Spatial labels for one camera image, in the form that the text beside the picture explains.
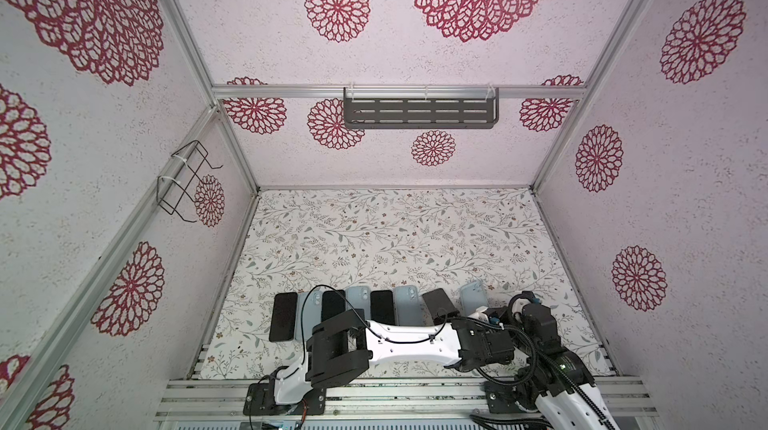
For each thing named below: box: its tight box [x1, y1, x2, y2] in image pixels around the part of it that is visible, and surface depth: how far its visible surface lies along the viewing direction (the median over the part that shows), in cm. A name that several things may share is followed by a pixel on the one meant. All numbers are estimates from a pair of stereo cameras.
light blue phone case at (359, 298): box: [345, 286, 371, 320], surface depth 94 cm
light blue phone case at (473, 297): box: [460, 280, 489, 317], surface depth 92 cm
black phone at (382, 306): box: [370, 290, 395, 325], surface depth 92 cm
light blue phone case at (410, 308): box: [393, 285, 434, 327], surface depth 92 cm
